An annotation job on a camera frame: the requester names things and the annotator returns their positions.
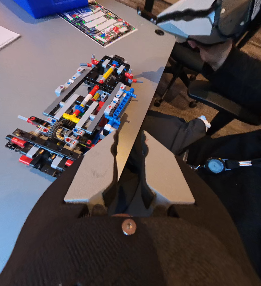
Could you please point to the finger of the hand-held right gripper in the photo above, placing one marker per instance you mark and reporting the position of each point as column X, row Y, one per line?
column 188, row 6
column 195, row 26

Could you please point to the colourful sticker sheet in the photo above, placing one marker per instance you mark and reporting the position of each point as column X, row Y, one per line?
column 99, row 22

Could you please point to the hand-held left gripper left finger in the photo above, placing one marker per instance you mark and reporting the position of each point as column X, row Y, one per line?
column 92, row 174

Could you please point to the black office chair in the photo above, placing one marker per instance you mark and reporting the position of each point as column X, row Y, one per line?
column 224, row 105

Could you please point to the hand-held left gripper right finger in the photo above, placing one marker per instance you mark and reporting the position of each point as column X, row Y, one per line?
column 166, row 176

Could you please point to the black desk grommet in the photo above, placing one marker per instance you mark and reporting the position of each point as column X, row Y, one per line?
column 159, row 32

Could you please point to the round badge reel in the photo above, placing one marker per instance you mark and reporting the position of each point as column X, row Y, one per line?
column 215, row 165

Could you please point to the black metal bracket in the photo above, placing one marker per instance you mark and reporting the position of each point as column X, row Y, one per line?
column 148, row 13

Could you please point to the blue plastic bin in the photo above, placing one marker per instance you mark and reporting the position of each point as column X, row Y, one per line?
column 50, row 7

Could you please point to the toy brick car chassis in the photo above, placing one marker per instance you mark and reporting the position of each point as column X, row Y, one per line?
column 76, row 105

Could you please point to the person's right hand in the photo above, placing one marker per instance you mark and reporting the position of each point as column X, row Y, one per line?
column 213, row 54

